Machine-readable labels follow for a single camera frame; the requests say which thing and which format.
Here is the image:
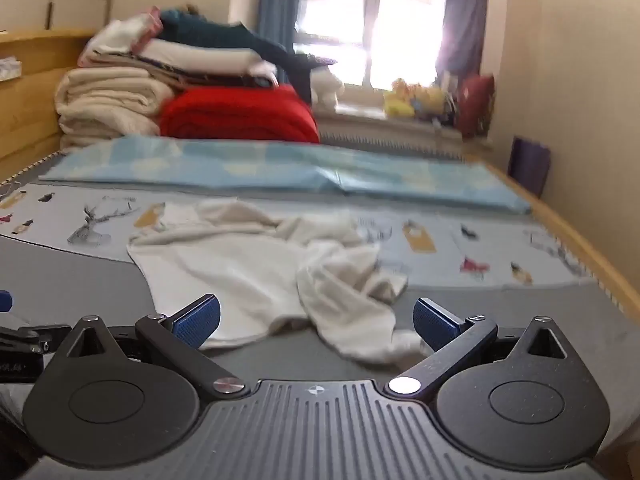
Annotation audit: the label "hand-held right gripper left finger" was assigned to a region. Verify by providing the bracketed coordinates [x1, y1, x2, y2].
[47, 294, 251, 401]

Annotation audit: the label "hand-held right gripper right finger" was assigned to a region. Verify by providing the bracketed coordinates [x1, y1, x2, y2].
[385, 297, 583, 401]

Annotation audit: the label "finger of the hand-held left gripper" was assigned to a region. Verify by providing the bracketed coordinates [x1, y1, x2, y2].
[0, 290, 72, 356]

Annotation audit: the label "white garment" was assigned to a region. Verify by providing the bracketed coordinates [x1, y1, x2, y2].
[127, 197, 423, 363]

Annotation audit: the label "stack of folded clothes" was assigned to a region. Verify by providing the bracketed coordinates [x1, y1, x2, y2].
[77, 7, 281, 91]

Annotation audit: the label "deer printed bed sheet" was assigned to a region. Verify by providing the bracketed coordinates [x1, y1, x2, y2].
[0, 180, 598, 291]

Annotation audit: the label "grey bed cover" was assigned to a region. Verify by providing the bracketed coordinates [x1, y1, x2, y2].
[0, 157, 640, 461]

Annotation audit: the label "light blue folded sheet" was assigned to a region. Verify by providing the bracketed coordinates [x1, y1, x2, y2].
[39, 135, 532, 216]

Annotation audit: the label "radiator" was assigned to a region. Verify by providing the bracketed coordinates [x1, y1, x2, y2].
[317, 129, 493, 162]

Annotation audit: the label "purple box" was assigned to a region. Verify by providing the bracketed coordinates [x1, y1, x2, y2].
[507, 135, 551, 196]

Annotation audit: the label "red folded blanket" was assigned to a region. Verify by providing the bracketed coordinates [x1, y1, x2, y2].
[159, 84, 321, 145]

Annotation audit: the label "red bag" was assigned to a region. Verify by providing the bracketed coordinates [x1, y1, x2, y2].
[457, 74, 496, 138]

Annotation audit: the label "yellow plush toys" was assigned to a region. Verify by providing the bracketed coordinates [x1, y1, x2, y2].
[384, 77, 456, 121]

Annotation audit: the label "cream folded blanket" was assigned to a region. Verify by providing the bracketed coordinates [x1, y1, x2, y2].
[54, 67, 173, 150]

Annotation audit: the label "white plush toy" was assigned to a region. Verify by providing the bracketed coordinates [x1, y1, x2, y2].
[310, 67, 346, 111]

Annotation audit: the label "dark teal garment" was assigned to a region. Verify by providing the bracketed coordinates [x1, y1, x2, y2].
[160, 7, 336, 103]

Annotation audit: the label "window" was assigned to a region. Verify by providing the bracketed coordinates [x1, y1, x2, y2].
[295, 0, 451, 88]

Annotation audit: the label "purple curtain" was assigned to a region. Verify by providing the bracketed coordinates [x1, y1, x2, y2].
[437, 0, 488, 81]

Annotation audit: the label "blue curtain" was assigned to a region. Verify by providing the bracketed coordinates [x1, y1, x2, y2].
[257, 0, 313, 56]

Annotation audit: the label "wooden bed frame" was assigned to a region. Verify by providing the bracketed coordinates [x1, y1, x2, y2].
[0, 30, 640, 321]

